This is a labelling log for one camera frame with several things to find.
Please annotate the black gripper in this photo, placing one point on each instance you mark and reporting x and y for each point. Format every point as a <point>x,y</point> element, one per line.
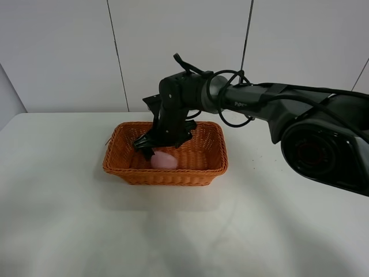
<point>180,93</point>

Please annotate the pink peach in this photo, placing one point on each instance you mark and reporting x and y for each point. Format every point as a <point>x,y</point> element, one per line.
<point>162,160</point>

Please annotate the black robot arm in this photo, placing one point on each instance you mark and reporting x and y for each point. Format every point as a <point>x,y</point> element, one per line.
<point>323,133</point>

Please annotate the orange woven plastic basket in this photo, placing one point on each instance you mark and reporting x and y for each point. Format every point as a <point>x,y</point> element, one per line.
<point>200,159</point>

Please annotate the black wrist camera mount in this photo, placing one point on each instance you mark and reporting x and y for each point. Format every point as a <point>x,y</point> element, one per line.
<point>154,104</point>

